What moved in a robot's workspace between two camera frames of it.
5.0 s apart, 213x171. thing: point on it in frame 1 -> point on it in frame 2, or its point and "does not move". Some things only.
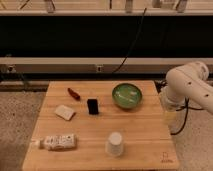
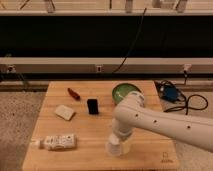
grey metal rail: x=97 y=64 does not move
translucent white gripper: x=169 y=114 -> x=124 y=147
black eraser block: x=92 y=106 does not move
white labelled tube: x=56 y=142 does not move
